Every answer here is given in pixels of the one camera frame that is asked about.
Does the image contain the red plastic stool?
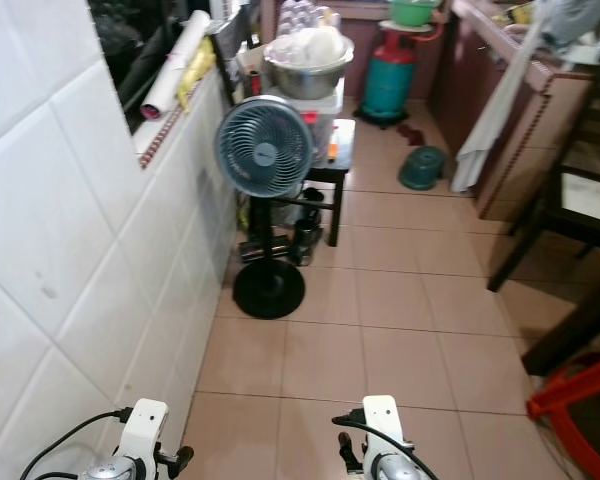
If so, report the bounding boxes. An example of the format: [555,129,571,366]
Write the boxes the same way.
[526,349,600,480]

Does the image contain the black bottles cluster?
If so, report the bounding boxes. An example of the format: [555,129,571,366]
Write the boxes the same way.
[284,189,327,267]

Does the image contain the small black side table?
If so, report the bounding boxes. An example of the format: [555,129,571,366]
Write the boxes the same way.
[299,117,357,249]

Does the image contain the dark wooden chair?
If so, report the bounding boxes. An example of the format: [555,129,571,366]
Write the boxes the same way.
[486,60,600,378]

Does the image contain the low dark green stool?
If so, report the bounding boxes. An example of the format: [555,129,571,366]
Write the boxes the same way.
[397,145,449,192]

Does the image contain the grey standing fan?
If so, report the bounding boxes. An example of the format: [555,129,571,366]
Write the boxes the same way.
[214,94,317,322]

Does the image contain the white box appliance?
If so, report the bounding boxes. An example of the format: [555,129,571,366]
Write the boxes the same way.
[304,84,347,127]

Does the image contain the hanging grey cloth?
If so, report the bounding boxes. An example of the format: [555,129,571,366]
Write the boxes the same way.
[451,14,547,194]

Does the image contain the green gas cylinder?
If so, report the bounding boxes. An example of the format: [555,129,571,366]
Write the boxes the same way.
[359,27,419,122]

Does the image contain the brown wooden cabinet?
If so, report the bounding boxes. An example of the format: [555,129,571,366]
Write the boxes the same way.
[424,0,597,223]

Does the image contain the large steel basin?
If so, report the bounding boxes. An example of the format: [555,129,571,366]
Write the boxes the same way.
[261,25,355,102]

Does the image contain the yellow packet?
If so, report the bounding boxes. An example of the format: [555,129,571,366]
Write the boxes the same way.
[179,44,217,110]

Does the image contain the white paper roll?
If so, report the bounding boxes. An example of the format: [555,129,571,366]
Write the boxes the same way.
[139,10,212,122]

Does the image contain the white bags pile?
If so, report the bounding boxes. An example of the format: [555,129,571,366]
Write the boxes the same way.
[266,25,349,70]

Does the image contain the grey egg tray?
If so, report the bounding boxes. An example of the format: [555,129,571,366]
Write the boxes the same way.
[279,0,342,32]

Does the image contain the green plastic basin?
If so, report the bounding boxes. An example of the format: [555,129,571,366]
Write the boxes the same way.
[384,0,442,29]

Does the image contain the grey bundle on cabinet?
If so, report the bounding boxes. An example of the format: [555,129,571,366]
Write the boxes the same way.
[539,0,600,52]

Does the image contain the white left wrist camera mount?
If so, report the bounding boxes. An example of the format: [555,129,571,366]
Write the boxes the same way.
[119,399,170,473]

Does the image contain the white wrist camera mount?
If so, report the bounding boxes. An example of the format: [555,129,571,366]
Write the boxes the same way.
[119,399,170,473]
[359,395,404,468]

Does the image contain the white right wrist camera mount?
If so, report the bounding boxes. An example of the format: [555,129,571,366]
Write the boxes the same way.
[359,395,404,468]

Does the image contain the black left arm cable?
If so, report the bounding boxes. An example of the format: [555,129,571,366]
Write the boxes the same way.
[20,407,134,480]

